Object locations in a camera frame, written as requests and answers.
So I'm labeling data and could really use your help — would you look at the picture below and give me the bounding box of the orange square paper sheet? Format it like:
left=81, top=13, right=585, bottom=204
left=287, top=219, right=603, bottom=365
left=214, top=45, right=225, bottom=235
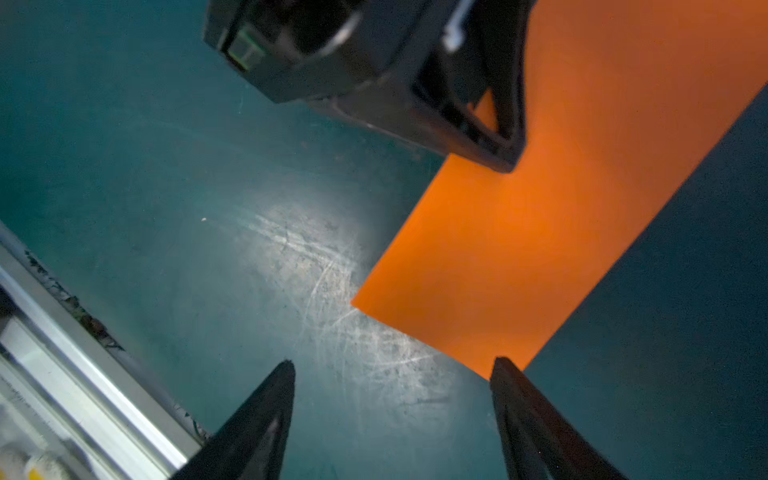
left=352, top=1, right=767, bottom=377

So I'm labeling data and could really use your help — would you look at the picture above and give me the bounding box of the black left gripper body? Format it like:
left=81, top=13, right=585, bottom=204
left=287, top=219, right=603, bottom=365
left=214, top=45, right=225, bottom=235
left=203, top=1, right=464, bottom=120

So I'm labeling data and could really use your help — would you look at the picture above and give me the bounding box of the aluminium front rail base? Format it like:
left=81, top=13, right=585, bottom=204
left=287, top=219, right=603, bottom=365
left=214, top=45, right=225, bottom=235
left=1, top=226, right=207, bottom=479

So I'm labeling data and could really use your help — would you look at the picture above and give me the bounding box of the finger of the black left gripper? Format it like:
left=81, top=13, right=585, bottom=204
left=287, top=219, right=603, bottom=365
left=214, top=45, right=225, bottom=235
left=309, top=1, right=534, bottom=173

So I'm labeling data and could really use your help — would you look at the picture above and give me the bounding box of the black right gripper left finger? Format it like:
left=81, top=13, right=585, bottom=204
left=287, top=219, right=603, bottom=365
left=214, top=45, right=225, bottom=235
left=172, top=360, right=296, bottom=480

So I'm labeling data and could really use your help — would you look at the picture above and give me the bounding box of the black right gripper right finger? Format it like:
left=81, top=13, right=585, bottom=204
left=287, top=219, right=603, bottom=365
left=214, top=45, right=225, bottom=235
left=489, top=357, right=624, bottom=479

